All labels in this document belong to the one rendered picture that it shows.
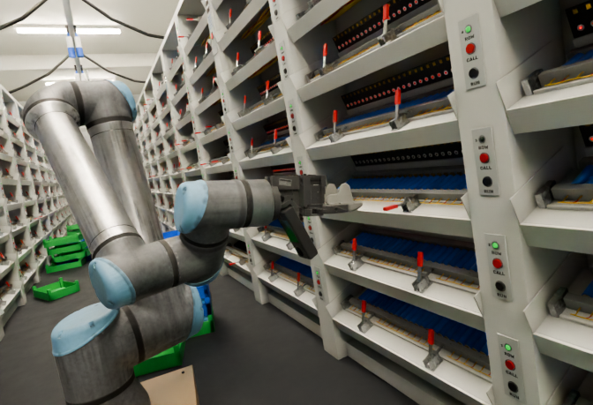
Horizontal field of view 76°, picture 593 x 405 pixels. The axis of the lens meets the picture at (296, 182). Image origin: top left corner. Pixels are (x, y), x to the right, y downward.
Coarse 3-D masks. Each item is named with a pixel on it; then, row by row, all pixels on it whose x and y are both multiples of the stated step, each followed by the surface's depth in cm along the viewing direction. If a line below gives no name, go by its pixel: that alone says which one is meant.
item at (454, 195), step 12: (360, 192) 110; (372, 192) 105; (384, 192) 101; (396, 192) 97; (408, 192) 93; (420, 192) 90; (432, 192) 86; (444, 192) 84; (456, 192) 81; (444, 204) 82; (456, 204) 79
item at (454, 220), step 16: (432, 160) 100; (448, 160) 96; (336, 176) 131; (368, 208) 103; (400, 208) 93; (416, 208) 89; (432, 208) 85; (448, 208) 81; (464, 208) 78; (384, 224) 99; (400, 224) 93; (416, 224) 88; (432, 224) 83; (448, 224) 79; (464, 224) 75
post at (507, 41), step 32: (448, 0) 69; (480, 0) 64; (544, 0) 69; (448, 32) 70; (480, 32) 65; (512, 32) 65; (544, 32) 69; (512, 64) 65; (480, 96) 67; (512, 160) 64; (544, 160) 68; (512, 192) 65; (480, 224) 71; (512, 224) 66; (480, 256) 73; (512, 256) 67; (544, 256) 68; (480, 288) 74; (512, 288) 68; (512, 320) 69; (544, 384) 68
